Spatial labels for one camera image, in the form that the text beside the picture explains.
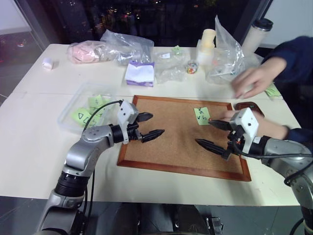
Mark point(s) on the crumpled clear plastic bag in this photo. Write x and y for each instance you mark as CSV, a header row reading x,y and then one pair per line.
x,y
127,47

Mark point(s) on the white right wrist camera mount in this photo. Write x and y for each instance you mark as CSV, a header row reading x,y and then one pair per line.
x,y
247,122

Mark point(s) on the pink item in plastic bag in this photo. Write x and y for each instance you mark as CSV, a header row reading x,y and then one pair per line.
x,y
82,52

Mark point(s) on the flat clear plastic bag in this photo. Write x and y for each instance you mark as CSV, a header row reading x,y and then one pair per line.
x,y
171,66

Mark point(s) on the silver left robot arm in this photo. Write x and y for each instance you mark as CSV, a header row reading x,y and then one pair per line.
x,y
83,149

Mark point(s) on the green paper note with writing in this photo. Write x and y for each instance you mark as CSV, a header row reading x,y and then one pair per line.
x,y
201,115

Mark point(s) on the person's left forearm blue sleeve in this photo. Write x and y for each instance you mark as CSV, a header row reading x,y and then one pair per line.
x,y
300,135

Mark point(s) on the clear cup with colourful items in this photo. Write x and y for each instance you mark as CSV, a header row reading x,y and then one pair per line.
x,y
192,67

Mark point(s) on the white tumbler with black lid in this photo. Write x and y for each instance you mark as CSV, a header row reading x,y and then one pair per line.
x,y
255,36

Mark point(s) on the tall clear plastic bag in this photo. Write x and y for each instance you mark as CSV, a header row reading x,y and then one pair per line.
x,y
227,61

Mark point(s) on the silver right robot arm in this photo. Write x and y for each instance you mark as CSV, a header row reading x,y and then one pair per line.
x,y
288,151

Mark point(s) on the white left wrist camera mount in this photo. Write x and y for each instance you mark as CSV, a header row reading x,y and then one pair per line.
x,y
125,111

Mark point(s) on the brown wooden tray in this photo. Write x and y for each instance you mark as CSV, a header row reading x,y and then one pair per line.
x,y
247,105

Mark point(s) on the small white roll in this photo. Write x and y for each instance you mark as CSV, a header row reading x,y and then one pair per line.
x,y
48,63

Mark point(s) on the person's left hand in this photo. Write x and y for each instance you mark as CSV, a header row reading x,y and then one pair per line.
x,y
271,127

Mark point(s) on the person's right forearm blue sleeve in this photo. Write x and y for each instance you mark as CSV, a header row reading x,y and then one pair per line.
x,y
296,58

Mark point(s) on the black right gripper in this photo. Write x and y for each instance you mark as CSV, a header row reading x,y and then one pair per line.
x,y
234,142

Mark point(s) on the clear plastic container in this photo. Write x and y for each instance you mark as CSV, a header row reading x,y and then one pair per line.
x,y
73,98

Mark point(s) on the small green paper tag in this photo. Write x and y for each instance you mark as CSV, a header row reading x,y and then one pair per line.
x,y
176,49

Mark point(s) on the purple white tissue pack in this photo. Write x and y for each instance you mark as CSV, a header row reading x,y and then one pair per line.
x,y
139,73

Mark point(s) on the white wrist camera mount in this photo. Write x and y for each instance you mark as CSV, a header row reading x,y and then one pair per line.
x,y
247,122
125,111

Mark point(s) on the person's right hand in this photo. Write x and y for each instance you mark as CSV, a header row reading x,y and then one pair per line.
x,y
261,78

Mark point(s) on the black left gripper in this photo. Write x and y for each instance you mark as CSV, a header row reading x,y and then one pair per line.
x,y
133,131

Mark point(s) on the green note with triangle drawing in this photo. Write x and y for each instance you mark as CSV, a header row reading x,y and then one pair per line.
x,y
82,117

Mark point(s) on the cream foam cup stack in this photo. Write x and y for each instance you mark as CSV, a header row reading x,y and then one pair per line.
x,y
207,44

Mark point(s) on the wood framed cork board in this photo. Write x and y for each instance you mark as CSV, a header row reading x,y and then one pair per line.
x,y
176,144

